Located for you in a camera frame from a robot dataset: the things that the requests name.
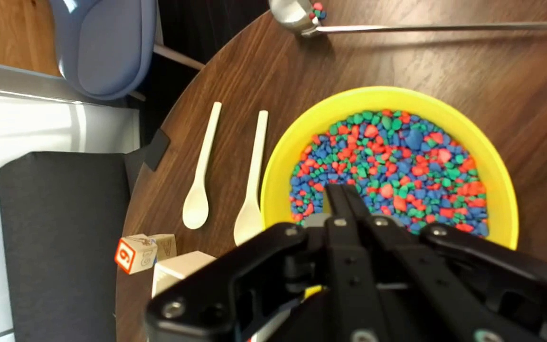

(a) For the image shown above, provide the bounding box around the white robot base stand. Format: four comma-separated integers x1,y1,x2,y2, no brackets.
0,56,142,342

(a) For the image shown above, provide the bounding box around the dark grey sofa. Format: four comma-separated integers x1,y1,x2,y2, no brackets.
0,147,134,342

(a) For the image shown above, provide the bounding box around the white plastic spoon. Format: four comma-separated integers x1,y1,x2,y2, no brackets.
231,107,271,248
180,98,224,231

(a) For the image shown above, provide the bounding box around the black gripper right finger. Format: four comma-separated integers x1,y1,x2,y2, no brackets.
337,182,547,342

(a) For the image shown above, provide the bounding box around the blue chair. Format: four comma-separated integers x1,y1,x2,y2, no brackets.
47,0,159,104

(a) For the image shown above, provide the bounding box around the yellow bowl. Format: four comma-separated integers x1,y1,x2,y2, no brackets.
258,83,520,252

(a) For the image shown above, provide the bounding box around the colourful cereal heap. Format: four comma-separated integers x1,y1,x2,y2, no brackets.
286,107,491,237

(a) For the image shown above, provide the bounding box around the metal ladle with long handle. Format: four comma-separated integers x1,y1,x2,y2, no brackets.
267,0,547,37

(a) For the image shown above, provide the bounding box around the black tape patch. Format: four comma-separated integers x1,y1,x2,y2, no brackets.
138,126,172,170

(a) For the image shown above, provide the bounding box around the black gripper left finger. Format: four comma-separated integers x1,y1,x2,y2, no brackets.
144,182,375,342

